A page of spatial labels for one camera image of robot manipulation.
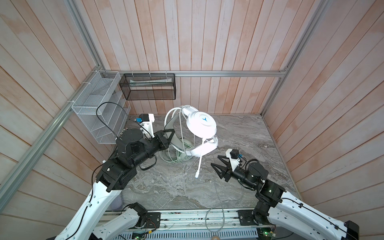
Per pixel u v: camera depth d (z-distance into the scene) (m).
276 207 0.53
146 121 0.51
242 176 0.59
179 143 0.56
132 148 0.41
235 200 0.80
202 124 0.42
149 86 1.06
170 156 0.90
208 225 0.73
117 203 0.76
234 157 0.58
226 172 0.60
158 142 0.50
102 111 0.70
